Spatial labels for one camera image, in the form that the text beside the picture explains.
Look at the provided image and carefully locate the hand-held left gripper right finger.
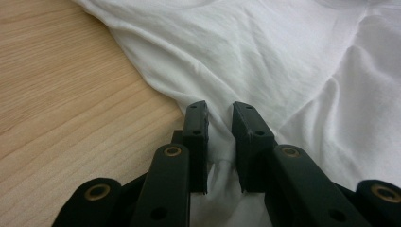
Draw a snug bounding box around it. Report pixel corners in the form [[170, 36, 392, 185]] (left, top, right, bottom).
[[231, 100, 279, 194]]

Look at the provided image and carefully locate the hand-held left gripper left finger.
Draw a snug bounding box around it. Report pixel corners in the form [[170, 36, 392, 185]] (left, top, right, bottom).
[[171, 100, 210, 194]]

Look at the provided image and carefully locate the white skirt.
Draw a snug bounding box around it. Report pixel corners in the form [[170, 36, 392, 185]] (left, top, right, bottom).
[[72, 0, 401, 227]]

